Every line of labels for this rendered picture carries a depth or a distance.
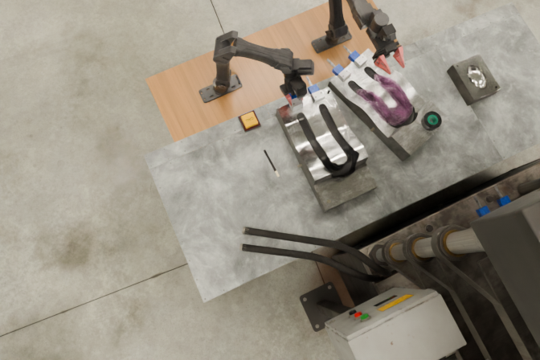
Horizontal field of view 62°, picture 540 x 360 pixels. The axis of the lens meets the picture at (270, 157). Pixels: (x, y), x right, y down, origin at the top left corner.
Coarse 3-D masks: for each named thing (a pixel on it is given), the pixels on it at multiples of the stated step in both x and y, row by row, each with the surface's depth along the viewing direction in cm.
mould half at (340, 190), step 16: (288, 112) 201; (304, 112) 201; (320, 112) 202; (336, 112) 202; (288, 128) 199; (320, 128) 200; (304, 144) 198; (320, 144) 197; (336, 144) 196; (352, 144) 195; (304, 160) 193; (320, 160) 192; (336, 160) 191; (320, 176) 190; (352, 176) 198; (368, 176) 198; (320, 192) 195; (336, 192) 196; (352, 192) 196
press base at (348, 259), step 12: (516, 168) 271; (492, 180) 272; (468, 192) 259; (444, 204) 244; (420, 216) 243; (396, 228) 237; (372, 240) 230; (348, 264) 231; (360, 264) 206; (348, 276) 243; (348, 288) 257; (360, 288) 227; (372, 288) 204; (360, 300) 238
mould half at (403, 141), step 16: (368, 48) 215; (352, 64) 212; (368, 64) 212; (336, 80) 210; (368, 80) 210; (400, 80) 206; (352, 96) 207; (384, 96) 204; (416, 96) 207; (368, 112) 202; (384, 128) 203; (400, 128) 199; (416, 128) 199; (400, 144) 197; (416, 144) 197
